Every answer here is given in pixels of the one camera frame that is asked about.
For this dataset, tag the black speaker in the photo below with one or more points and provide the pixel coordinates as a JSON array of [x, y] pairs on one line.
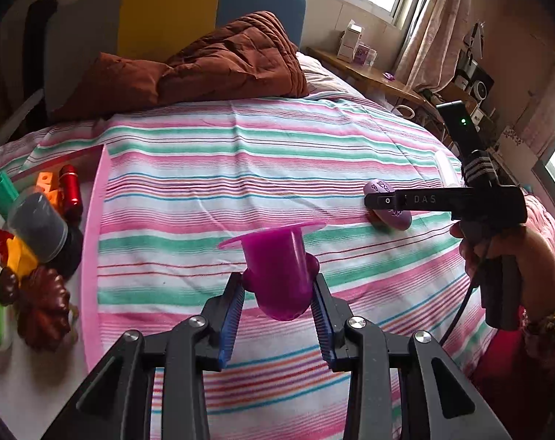
[[479, 85]]

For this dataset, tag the purple jar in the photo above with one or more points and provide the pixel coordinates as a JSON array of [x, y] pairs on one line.
[[362, 54]]

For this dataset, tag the cluttered shelf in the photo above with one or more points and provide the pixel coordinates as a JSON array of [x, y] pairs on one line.
[[477, 55]]

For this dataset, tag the magenta plastic cup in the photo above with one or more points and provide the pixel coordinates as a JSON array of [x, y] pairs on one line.
[[277, 266]]

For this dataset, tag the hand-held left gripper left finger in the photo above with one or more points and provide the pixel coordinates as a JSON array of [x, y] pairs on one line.
[[229, 325]]

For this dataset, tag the red toy block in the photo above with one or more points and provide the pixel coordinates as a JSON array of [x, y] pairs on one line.
[[0, 245]]

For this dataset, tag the pale pillow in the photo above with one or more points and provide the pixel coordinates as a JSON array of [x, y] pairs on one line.
[[328, 78]]

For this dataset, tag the green flanged tube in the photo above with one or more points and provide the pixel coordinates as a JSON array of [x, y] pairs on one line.
[[0, 195]]

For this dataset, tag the wooden desk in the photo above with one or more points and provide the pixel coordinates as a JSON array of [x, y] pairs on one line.
[[373, 82]]

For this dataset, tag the pink tray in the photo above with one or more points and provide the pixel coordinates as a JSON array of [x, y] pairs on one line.
[[92, 238]]

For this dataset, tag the person's red clothing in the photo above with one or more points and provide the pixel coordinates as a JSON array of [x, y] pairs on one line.
[[525, 389]]

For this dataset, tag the clear container with black base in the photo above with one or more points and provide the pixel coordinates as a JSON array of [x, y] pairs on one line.
[[39, 229]]

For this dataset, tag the white bed rail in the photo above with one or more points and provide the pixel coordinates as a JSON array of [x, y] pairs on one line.
[[25, 107]]

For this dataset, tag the striped bedsheet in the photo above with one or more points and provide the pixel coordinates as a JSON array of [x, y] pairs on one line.
[[259, 169]]

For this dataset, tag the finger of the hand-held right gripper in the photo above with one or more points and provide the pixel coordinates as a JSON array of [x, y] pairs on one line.
[[410, 200]]

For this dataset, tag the red metal cylinder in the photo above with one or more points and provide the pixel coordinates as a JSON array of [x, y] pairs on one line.
[[71, 192]]

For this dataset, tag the brown quilt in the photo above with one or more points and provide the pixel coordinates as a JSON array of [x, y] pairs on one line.
[[231, 59]]

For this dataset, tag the orange building block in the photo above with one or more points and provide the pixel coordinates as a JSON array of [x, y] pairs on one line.
[[48, 185]]

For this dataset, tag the purple oval case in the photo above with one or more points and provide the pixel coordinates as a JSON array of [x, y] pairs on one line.
[[392, 220]]

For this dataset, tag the person's right forearm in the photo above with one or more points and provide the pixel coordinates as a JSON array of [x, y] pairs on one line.
[[550, 325]]

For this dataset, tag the person's right hand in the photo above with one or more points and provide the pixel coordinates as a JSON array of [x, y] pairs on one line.
[[538, 270]]

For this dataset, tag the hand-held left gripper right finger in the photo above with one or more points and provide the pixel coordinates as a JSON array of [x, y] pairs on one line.
[[325, 325]]

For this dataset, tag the grey yellow blue headboard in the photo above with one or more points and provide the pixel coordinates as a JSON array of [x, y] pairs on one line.
[[167, 13]]

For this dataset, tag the white translucent tube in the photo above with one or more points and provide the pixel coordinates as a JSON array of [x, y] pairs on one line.
[[447, 169]]

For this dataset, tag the brown pinecone toy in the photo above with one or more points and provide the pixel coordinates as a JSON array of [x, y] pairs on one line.
[[41, 307]]

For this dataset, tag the beige curtain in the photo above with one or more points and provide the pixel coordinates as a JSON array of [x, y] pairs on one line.
[[435, 27]]

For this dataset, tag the white carton box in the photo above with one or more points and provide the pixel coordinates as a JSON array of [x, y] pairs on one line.
[[350, 41]]

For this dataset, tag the clear cup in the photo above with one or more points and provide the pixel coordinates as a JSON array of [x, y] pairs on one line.
[[372, 57]]

